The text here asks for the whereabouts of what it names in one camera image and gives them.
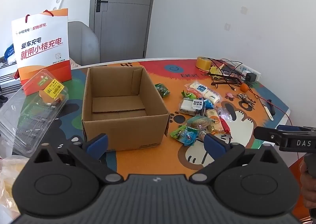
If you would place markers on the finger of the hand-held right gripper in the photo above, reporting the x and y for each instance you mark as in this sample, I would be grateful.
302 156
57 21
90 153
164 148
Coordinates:
291 128
266 134

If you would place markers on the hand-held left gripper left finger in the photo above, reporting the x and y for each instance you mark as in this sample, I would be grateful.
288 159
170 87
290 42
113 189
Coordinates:
97 143

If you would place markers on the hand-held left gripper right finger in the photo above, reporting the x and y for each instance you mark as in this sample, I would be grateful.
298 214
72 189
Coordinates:
213 144

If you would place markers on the red snack packet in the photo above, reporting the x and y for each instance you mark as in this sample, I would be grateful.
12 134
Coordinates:
224 125

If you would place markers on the green and blue snack packet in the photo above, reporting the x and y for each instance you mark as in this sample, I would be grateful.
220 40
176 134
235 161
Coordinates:
185 135

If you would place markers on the brown cardboard box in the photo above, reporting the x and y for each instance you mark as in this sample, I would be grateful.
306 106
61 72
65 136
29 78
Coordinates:
123 127

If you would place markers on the clear crinkled snack wrapper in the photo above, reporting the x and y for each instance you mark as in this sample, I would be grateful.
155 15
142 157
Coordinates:
226 111

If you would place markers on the white and black snack packet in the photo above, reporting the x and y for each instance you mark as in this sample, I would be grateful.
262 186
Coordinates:
191 106

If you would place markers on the long white snack packet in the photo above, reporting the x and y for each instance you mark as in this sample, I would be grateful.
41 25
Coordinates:
206 91

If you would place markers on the bright green snack packet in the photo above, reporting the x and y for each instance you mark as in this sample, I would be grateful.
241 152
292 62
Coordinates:
188 95

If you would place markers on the orange snack packet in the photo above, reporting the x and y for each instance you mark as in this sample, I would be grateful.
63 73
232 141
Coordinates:
194 91

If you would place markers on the dark green snack packet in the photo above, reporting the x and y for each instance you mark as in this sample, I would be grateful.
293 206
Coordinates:
161 90

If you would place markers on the person's right hand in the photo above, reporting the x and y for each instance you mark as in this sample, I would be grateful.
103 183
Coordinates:
307 187

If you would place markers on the black pen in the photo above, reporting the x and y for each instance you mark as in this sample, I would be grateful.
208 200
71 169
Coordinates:
271 106

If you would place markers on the bunch of keys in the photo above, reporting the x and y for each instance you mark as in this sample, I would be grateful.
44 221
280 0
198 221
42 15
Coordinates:
244 100

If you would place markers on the small orange fruit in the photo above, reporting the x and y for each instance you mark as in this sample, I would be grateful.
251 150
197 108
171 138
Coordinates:
244 87

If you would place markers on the black charger adapter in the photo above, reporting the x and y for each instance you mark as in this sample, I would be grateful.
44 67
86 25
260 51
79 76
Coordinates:
251 77

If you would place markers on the black metal stand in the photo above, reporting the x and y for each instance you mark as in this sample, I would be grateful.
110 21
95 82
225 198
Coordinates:
227 82

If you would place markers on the white power strip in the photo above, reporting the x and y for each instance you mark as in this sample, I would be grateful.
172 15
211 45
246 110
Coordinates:
249 69

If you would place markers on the clear plastic clamshell container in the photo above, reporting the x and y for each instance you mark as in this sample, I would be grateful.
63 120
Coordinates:
32 115

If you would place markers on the yellow crumpled wrapper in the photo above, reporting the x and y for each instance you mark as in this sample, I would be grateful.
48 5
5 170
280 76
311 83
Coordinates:
215 70

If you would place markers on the black flat device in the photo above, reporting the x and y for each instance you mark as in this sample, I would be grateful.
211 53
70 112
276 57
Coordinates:
229 67

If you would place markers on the yellow tape roll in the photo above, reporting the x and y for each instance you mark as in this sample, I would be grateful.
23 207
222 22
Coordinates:
203 64

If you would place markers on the dotted beige cushion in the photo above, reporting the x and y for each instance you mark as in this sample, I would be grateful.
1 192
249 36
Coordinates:
74 63

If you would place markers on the translucent plastic bag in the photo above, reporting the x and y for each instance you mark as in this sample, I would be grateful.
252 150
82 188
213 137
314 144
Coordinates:
7 177

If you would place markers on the grey chair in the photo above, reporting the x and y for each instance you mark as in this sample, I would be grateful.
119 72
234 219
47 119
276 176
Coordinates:
84 44

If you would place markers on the white and orange paper bag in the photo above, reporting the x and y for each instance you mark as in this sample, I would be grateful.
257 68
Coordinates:
42 41

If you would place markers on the blue bag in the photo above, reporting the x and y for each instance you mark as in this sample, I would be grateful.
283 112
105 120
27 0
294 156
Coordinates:
9 52

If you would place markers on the grey door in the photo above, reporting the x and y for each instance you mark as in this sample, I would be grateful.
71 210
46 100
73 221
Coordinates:
123 16

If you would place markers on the white foam piece with holes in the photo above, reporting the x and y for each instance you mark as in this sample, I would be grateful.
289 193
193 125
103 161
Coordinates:
57 2

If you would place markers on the white wall cover plate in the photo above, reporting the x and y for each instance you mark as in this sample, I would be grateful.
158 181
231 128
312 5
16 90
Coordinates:
227 27
244 10

